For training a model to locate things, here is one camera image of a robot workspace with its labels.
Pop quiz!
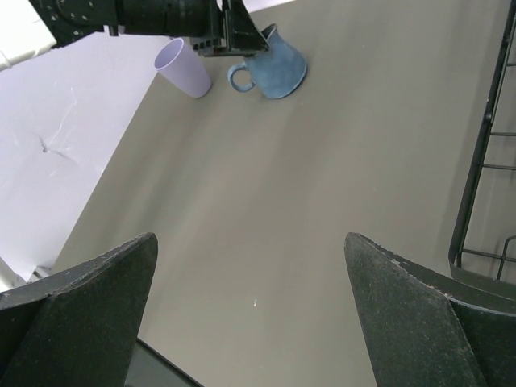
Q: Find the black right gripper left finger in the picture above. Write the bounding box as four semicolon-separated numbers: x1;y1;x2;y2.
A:
1;233;158;386

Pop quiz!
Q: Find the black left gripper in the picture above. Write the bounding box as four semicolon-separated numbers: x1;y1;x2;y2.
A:
189;0;269;57

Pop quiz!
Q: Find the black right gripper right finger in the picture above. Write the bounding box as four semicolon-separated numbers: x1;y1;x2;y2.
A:
344;233;515;386

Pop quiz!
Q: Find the blue patterned ceramic jug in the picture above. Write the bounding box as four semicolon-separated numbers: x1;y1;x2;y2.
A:
227;23;308;100

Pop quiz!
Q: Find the lavender plastic cup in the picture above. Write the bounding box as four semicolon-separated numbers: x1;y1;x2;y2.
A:
154;38;212;98

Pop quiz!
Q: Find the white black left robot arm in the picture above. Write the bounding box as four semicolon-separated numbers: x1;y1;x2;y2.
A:
31;0;269;57

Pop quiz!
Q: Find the black wire dish rack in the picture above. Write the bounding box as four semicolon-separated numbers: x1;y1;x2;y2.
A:
448;1;515;293

